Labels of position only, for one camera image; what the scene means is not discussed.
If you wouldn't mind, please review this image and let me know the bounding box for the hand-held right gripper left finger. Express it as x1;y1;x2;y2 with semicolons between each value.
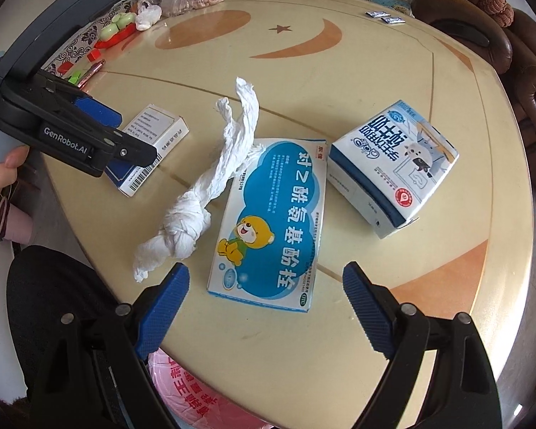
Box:
27;263;190;429

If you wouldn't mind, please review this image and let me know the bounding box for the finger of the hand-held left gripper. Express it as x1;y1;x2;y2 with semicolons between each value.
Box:
0;83;158;178
36;69;122;129

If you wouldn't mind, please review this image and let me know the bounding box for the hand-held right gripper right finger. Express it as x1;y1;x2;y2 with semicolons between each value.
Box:
342;261;503;429

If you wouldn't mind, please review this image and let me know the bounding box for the small white blue box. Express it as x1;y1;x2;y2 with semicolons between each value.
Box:
105;104;185;197

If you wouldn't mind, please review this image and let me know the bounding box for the pink trash bin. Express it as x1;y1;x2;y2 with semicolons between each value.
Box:
147;351;278;429

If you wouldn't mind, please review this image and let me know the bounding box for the twisted white tissue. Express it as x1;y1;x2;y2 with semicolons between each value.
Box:
133;77;265;283

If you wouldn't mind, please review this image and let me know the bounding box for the blue white medicine box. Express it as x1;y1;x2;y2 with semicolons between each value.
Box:
207;137;329;311

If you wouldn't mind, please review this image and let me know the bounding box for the white blue carton box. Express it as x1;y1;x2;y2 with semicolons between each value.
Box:
328;99;460;240

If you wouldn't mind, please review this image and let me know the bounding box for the person's left forearm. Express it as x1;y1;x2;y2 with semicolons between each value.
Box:
0;188;33;287

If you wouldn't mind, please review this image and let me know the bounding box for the black white patterned blanket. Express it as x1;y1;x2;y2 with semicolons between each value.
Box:
40;0;139;72

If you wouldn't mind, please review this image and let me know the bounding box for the pink smartphone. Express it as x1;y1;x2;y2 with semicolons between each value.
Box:
78;59;105;88

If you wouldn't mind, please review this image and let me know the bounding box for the red plastic tray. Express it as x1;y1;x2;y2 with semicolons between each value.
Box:
94;24;137;50

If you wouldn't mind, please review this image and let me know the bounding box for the small white plastic bag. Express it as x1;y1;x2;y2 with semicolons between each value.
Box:
135;0;163;32

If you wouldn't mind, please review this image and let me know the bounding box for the brown leather armchair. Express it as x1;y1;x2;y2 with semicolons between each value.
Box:
500;9;536;162

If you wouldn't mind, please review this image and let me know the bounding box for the brown leather sofa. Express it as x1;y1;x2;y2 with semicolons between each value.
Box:
203;0;512;74

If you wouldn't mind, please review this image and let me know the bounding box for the pink round cushion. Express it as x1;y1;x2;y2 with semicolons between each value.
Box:
476;0;516;30

